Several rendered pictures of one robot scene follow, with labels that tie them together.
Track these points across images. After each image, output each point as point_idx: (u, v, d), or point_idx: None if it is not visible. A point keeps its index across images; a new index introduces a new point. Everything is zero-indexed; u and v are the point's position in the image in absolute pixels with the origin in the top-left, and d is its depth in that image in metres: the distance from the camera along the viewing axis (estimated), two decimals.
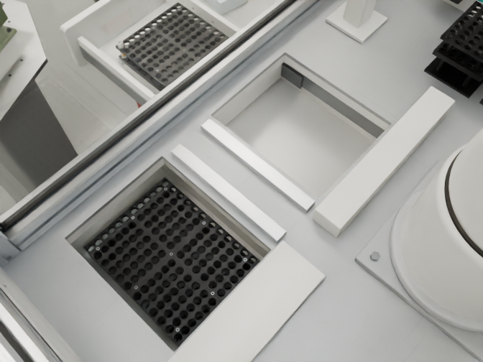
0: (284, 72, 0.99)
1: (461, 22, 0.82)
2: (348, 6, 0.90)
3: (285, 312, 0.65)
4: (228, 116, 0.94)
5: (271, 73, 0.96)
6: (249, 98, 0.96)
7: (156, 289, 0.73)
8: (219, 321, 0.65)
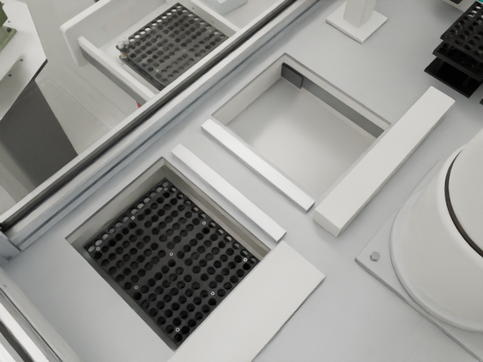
0: (284, 72, 0.99)
1: (461, 22, 0.82)
2: (348, 6, 0.90)
3: (285, 312, 0.65)
4: (228, 117, 0.94)
5: (271, 73, 0.96)
6: (249, 98, 0.96)
7: (156, 289, 0.73)
8: (219, 321, 0.65)
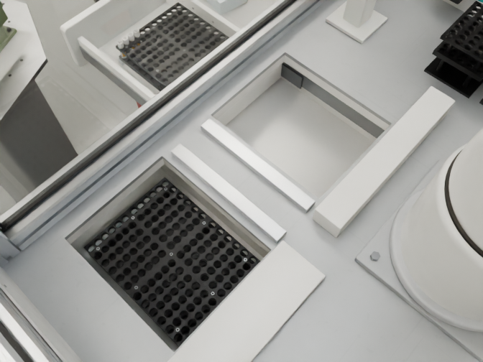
0: (284, 72, 0.99)
1: (461, 22, 0.82)
2: (348, 6, 0.90)
3: (285, 312, 0.65)
4: (228, 117, 0.94)
5: (271, 73, 0.96)
6: (249, 98, 0.96)
7: (156, 289, 0.73)
8: (219, 321, 0.65)
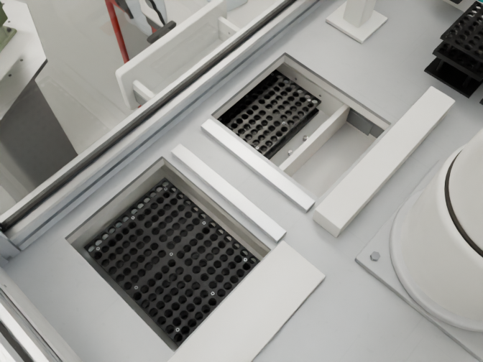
0: (351, 118, 0.93)
1: (461, 22, 0.82)
2: (348, 6, 0.90)
3: (285, 312, 0.65)
4: (295, 168, 0.88)
5: (338, 121, 0.91)
6: (315, 147, 0.90)
7: (156, 289, 0.73)
8: (219, 321, 0.65)
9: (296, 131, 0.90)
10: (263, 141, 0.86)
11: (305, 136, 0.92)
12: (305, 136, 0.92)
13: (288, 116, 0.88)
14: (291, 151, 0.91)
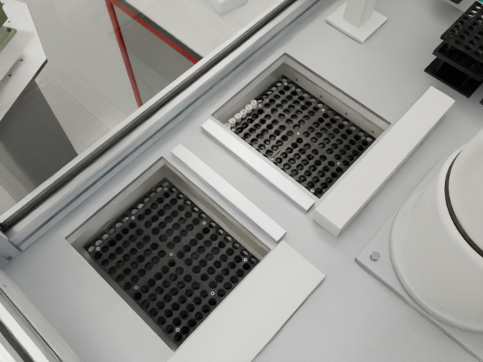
0: None
1: (461, 22, 0.82)
2: (348, 6, 0.90)
3: (285, 312, 0.65)
4: None
5: None
6: None
7: (156, 289, 0.73)
8: (219, 321, 0.65)
9: None
10: (318, 182, 0.81)
11: None
12: None
13: (343, 156, 0.84)
14: None
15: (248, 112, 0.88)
